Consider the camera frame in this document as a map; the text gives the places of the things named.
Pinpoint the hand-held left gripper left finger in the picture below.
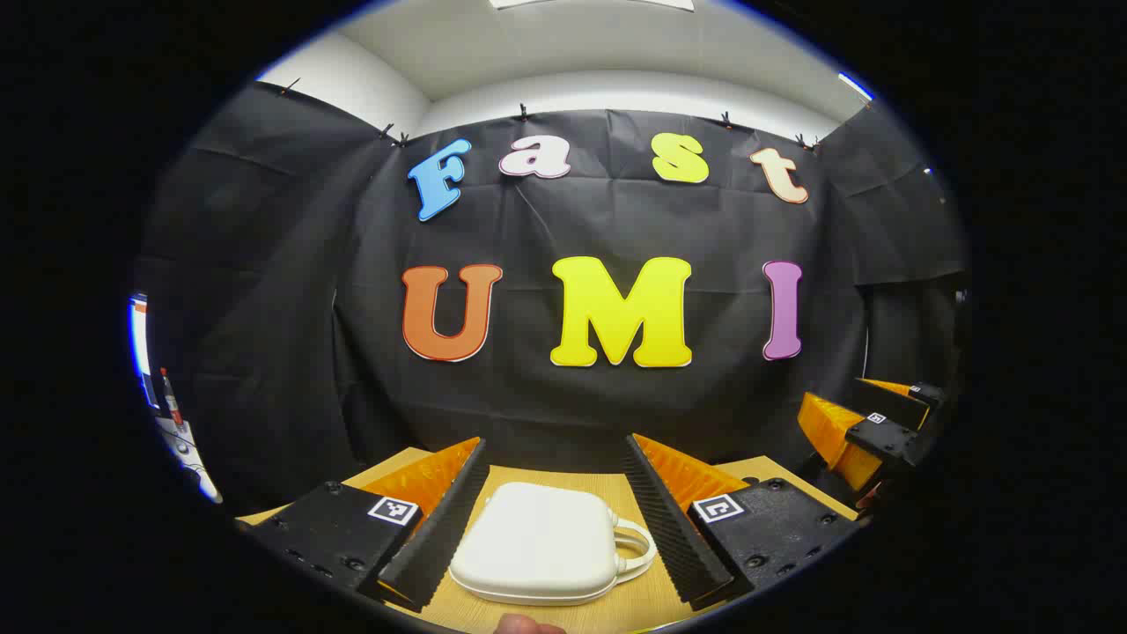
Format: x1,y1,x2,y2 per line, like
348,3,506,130
236,436,491,615

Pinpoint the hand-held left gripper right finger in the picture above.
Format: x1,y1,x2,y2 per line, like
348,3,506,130
623,433,868,610

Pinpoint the white suitcase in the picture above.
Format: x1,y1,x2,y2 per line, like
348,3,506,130
447,481,658,607

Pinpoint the white side desk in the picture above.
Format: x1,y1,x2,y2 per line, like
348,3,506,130
157,414,223,505

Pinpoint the red bottle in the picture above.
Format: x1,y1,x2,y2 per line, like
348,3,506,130
158,368,184,430

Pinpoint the black backdrop cloth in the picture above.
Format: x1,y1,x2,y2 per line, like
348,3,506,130
132,81,974,516

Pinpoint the computer monitor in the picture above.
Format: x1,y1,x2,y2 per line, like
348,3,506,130
129,295,152,410

